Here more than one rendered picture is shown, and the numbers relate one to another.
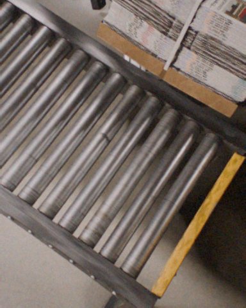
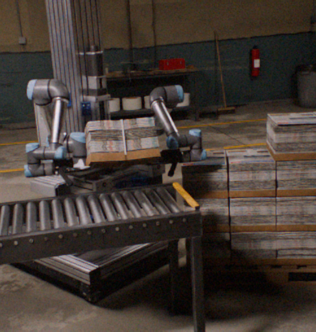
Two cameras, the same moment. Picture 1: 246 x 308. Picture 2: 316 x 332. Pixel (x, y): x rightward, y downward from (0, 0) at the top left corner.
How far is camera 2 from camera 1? 2.38 m
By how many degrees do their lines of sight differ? 59
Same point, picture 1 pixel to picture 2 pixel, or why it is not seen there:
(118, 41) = (101, 156)
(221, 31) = (135, 124)
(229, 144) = (167, 187)
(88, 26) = (30, 296)
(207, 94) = (146, 152)
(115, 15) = (95, 146)
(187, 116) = (143, 188)
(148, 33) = (111, 144)
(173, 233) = (186, 321)
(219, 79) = (146, 143)
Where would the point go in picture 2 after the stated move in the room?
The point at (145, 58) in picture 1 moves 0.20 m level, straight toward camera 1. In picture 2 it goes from (115, 155) to (135, 162)
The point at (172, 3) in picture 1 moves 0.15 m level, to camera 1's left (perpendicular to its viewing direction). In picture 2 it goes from (113, 126) to (89, 130)
